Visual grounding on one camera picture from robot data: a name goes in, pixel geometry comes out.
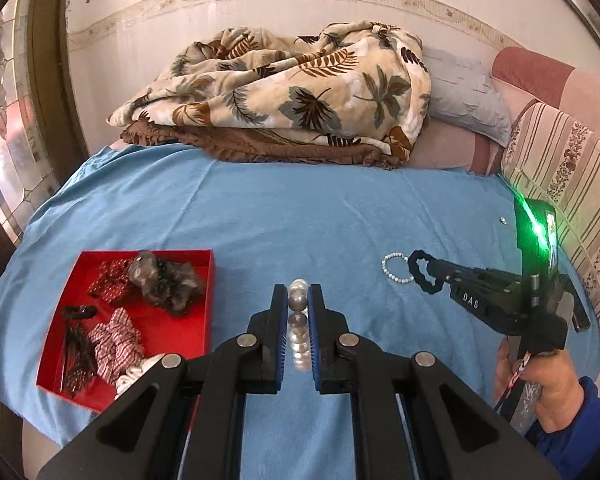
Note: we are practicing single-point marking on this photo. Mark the pink patchwork bed sheet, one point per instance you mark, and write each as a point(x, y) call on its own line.
point(445, 152)

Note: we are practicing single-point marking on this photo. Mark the light blue pillow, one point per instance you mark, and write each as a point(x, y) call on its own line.
point(465, 95)

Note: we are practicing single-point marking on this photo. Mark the leaf print blanket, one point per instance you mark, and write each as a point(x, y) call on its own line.
point(280, 90)

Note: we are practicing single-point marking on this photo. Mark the person's right hand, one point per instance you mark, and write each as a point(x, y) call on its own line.
point(555, 385)

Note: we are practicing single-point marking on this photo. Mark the person's right forearm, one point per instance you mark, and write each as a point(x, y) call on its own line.
point(585, 425)

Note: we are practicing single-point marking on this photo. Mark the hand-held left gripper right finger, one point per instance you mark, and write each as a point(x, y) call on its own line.
point(314, 350)

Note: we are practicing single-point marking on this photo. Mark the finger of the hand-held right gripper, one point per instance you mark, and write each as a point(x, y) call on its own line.
point(467, 297)
point(455, 269)

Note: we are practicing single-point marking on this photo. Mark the red plaid scrunchie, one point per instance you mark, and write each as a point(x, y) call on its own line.
point(112, 345)

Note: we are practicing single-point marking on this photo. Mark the stained glass window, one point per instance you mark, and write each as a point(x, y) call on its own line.
point(10, 125)

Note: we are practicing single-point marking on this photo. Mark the striped floral pillow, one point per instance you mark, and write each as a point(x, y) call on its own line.
point(570, 160)

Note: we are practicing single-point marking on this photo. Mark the black hair clip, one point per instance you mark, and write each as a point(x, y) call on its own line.
point(80, 313)

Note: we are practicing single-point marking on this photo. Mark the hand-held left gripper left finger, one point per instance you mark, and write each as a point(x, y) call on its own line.
point(281, 350)

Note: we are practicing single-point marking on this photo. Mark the framed wall picture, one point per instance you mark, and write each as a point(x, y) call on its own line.
point(587, 20)

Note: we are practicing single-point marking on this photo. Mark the white dotted scrunchie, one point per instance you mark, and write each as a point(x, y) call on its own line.
point(130, 377)

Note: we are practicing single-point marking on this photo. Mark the dark red dotted scrunchie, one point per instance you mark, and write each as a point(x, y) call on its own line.
point(110, 280)

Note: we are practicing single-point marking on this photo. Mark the grey sheer scrunchie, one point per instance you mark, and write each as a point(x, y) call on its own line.
point(170, 285)

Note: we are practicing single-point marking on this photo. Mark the blue cloth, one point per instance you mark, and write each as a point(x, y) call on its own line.
point(280, 210)

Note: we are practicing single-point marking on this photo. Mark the dark brown beaded hair accessory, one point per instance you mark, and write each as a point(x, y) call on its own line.
point(77, 360)

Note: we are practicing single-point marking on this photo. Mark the brown quilted blanket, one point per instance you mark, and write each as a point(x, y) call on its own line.
point(260, 147)

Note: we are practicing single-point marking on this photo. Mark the red box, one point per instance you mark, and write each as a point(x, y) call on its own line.
point(185, 330)

